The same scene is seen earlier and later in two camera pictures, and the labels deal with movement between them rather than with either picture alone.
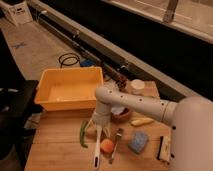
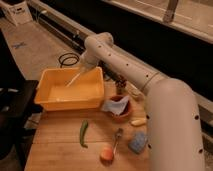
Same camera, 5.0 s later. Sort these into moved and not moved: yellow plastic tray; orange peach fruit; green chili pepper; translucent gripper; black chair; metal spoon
Moved: orange peach fruit; translucent gripper
Not moved: green chili pepper; metal spoon; yellow plastic tray; black chair
